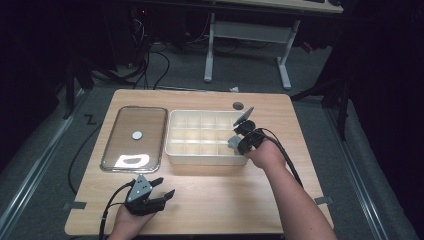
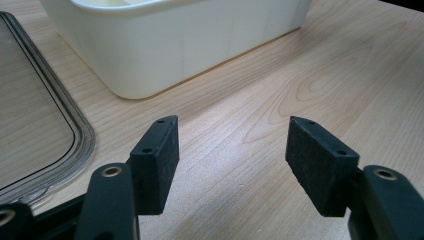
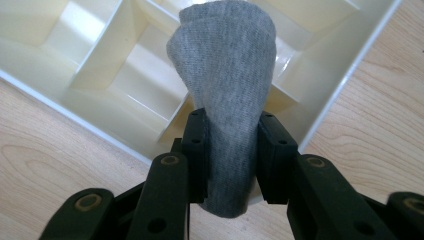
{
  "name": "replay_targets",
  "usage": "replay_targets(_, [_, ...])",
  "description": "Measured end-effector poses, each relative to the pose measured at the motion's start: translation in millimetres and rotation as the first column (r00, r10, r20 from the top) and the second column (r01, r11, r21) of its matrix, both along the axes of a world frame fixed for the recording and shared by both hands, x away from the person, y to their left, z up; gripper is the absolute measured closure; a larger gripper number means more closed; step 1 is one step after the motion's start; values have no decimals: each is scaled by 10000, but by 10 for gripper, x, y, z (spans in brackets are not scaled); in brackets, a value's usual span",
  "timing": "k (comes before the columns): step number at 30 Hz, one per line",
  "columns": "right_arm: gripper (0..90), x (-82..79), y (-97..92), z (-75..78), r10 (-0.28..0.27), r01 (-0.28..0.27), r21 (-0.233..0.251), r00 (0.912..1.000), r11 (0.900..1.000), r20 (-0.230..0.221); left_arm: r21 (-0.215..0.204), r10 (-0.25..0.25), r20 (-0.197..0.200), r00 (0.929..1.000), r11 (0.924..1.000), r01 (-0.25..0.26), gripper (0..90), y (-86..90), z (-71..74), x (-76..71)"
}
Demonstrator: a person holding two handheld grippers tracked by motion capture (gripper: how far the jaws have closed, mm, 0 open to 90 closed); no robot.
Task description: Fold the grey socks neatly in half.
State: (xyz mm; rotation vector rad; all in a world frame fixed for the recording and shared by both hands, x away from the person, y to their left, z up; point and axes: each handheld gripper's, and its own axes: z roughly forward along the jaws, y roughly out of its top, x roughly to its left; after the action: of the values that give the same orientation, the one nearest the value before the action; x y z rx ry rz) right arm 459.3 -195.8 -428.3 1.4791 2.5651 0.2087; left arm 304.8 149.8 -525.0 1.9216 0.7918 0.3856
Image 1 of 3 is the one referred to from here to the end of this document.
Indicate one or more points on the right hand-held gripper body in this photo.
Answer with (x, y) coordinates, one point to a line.
(250, 136)

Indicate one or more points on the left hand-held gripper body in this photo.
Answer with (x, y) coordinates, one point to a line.
(139, 191)

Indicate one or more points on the metal floor rail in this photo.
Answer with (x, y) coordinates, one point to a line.
(356, 173)
(36, 160)

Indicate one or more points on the crumpled white paper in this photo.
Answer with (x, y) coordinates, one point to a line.
(234, 89)

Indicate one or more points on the person's left hand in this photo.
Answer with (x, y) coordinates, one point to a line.
(130, 225)

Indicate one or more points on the clear plastic box lid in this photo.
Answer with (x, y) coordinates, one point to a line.
(133, 151)

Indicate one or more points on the white compartment storage box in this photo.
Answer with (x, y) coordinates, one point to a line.
(195, 133)

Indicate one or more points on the black stand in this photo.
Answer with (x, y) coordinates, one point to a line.
(69, 90)
(342, 110)

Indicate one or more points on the white round lid sticker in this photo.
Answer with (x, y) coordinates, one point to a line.
(137, 135)

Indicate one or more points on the grey tape strip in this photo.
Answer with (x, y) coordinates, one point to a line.
(323, 200)
(75, 205)

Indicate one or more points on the red object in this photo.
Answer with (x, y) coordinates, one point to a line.
(307, 47)

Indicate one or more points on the white-framed desk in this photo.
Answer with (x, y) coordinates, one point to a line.
(248, 32)

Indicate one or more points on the person's right hand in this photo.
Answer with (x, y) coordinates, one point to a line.
(266, 156)

